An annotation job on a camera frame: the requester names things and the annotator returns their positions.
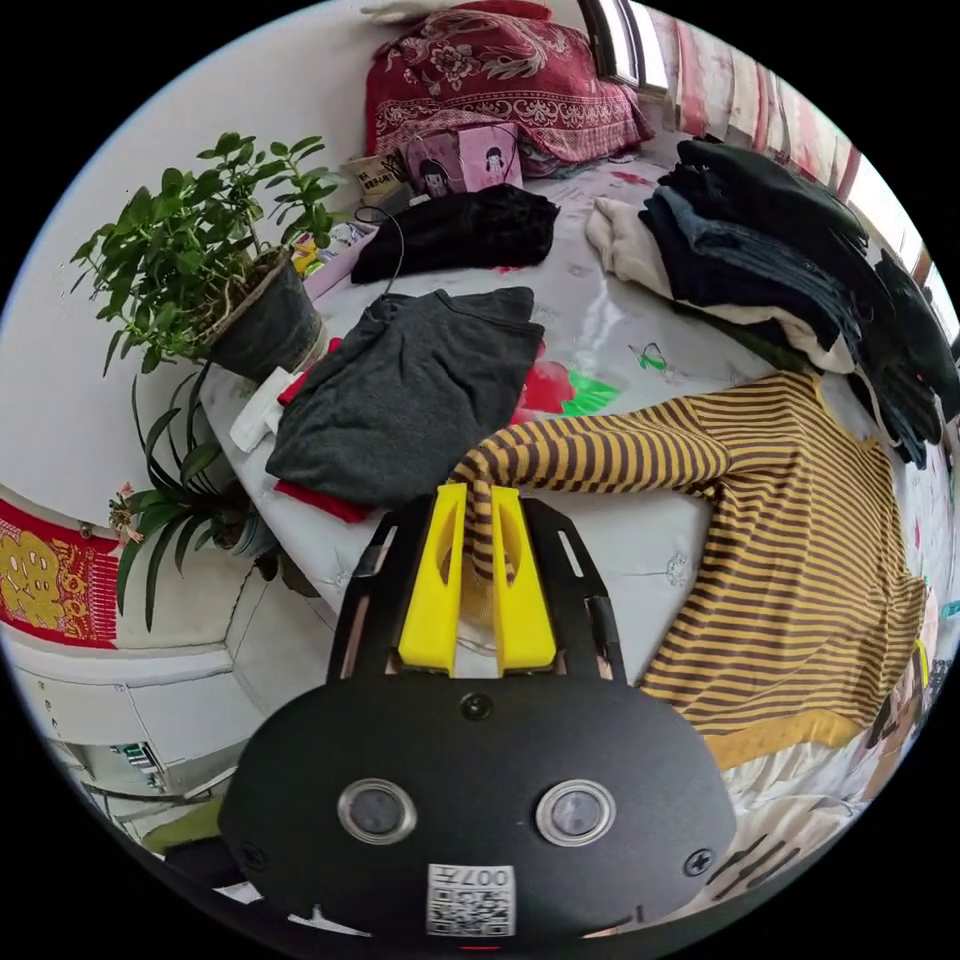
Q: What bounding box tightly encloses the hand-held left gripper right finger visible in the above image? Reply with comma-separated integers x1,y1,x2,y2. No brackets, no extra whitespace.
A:
491,485,558,674

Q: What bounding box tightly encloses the black folded garment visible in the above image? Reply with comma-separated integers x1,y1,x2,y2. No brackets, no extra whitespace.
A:
350,183,562,286

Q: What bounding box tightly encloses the brown striped long sleeve shirt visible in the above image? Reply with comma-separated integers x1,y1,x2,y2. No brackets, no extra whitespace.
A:
446,371,928,771

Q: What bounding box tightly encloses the pile of clothes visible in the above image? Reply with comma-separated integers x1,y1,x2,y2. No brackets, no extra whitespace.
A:
584,137,960,470

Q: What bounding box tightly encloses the bed with floral printed sheet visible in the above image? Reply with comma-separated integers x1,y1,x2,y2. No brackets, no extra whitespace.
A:
199,142,960,849

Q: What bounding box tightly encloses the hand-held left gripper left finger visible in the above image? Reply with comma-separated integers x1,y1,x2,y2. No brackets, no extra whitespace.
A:
397,483,469,678

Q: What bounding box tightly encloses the red folded garment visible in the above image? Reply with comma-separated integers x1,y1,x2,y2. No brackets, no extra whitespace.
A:
272,337,376,524

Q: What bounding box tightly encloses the white folded cloth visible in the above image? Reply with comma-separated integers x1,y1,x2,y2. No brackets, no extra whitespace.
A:
228,366,303,454

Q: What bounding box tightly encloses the red floral rolled blanket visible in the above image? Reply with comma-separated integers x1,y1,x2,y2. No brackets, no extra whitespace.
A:
364,1,657,180

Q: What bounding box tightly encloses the dark grey folded shirt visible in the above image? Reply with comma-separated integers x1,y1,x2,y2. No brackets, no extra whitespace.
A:
265,286,547,509

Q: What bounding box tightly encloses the potted leafy green plant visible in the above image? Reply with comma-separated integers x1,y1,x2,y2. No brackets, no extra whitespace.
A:
70,131,348,385

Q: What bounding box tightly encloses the pink printed bag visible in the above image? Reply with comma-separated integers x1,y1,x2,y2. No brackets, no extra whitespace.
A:
404,122,525,200

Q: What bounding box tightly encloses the window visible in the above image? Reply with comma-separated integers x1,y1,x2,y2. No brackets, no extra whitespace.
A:
577,0,670,95

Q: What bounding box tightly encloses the potted orchid plant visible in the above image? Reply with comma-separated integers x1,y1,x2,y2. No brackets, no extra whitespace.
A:
108,361,280,633

